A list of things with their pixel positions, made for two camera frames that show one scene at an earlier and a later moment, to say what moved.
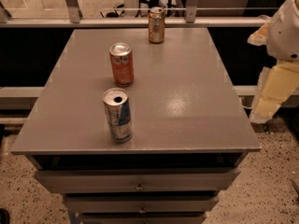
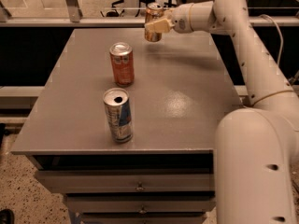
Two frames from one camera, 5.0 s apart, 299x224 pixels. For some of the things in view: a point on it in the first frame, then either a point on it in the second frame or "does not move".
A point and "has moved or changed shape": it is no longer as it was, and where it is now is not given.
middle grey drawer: x=100 y=203 does not move
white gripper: x=284 y=36 → x=179 y=19
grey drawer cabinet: x=191 y=130 does not move
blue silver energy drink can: x=118 y=108 does not move
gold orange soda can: x=156 y=24 has moved or changed shape
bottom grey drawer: x=141 y=218 does not move
